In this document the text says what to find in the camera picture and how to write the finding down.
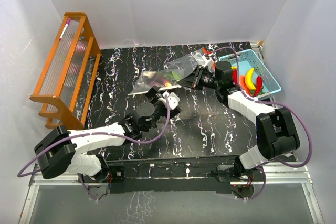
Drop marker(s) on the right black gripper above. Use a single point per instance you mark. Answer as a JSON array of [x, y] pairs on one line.
[[193, 80]]

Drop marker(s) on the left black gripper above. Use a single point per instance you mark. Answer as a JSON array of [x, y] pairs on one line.
[[153, 94]]

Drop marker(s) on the clear zip bag red slider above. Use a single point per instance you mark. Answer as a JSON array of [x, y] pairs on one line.
[[185, 65]]

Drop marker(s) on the clear bag with green leaf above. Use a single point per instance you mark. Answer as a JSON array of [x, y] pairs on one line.
[[165, 80]]

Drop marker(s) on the fake watermelon slice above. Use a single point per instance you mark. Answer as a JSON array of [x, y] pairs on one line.
[[243, 85]]

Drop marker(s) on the light blue plastic basket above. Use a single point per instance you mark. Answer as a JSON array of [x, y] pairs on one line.
[[248, 59]]

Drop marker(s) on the red fake chili pepper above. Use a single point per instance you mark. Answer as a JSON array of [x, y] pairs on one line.
[[235, 77]]

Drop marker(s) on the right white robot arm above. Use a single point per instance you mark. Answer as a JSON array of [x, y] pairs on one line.
[[276, 133]]

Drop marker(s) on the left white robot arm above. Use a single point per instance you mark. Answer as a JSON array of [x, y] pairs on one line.
[[64, 150]]

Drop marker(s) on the orange wooden rack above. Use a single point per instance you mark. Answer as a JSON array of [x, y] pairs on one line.
[[66, 82]]

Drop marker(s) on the pink white marker pen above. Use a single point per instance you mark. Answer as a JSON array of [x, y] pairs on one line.
[[64, 28]]

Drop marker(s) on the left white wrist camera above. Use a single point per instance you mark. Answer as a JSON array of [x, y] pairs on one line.
[[170, 99]]

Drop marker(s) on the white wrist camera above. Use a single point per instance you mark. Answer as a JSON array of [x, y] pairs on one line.
[[170, 99], [208, 62]]

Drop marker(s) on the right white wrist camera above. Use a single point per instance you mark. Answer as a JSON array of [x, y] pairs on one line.
[[208, 62]]

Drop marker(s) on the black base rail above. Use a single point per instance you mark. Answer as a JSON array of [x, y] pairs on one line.
[[212, 173]]

